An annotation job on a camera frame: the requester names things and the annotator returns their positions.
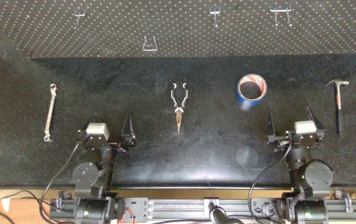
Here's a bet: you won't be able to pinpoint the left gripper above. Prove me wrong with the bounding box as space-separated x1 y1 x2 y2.
77 114 138 154

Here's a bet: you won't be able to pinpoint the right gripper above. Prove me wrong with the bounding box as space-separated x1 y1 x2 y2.
265 106 326 153

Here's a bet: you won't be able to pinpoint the wrench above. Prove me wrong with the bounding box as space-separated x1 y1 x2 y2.
43 83 58 143

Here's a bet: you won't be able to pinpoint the black and white pliers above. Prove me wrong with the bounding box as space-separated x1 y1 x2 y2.
170 82 189 134

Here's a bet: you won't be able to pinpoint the black pegboard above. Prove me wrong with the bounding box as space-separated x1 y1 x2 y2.
0 0 356 59

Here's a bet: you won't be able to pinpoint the hammer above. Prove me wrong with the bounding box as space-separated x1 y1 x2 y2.
326 78 350 138

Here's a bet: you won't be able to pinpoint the roll of blue tape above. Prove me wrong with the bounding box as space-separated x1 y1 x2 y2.
236 73 268 110

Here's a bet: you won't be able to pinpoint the metal hook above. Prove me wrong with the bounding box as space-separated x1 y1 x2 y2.
208 7 222 28
269 6 293 27
74 9 87 29
142 35 159 52

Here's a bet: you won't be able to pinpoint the piece of white tape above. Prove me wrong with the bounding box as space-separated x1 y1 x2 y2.
1 198 12 213

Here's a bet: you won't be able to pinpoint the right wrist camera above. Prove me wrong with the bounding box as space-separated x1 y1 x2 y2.
293 120 318 135

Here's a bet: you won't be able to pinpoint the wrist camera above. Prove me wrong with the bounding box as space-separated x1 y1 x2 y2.
85 122 111 140
293 120 318 135

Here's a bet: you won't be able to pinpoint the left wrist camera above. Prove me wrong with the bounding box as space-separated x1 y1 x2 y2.
85 122 111 140

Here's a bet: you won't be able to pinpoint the mounting rail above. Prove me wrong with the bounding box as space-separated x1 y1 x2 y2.
49 189 356 224

